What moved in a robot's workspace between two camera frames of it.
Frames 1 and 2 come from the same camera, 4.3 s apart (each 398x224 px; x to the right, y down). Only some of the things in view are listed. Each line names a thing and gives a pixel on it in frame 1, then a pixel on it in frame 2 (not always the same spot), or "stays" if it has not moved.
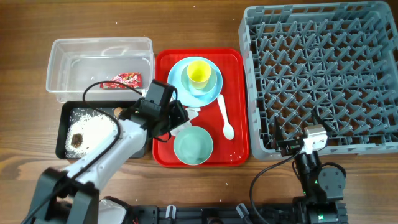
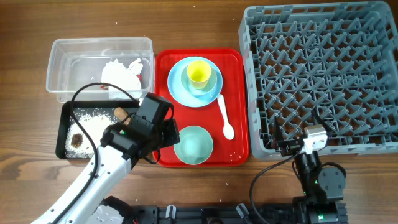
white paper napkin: (191, 113) → (115, 73)
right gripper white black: (290, 147) stays
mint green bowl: (193, 145) stays
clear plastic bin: (74, 63) stays
